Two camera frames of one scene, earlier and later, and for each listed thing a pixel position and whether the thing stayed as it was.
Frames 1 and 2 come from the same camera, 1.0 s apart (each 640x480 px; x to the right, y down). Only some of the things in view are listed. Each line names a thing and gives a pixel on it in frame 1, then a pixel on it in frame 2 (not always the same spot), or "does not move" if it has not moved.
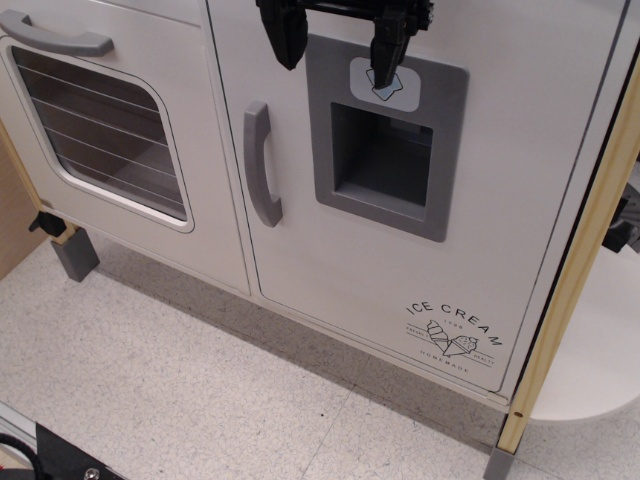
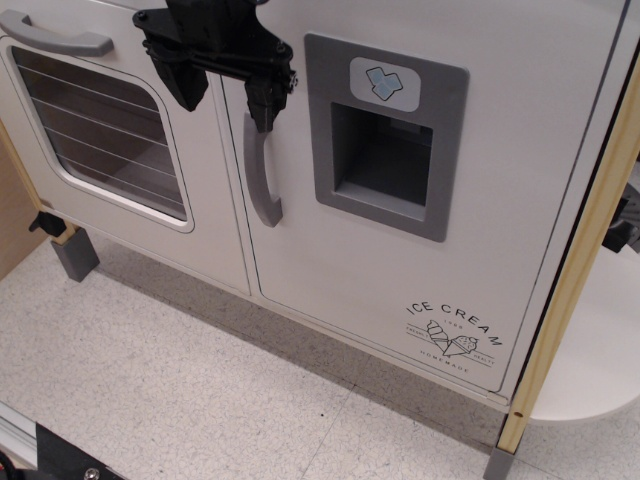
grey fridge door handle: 256,131 does not move
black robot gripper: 395,21 → 231,37
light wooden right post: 601,215 does not move
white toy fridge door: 412,217 does not move
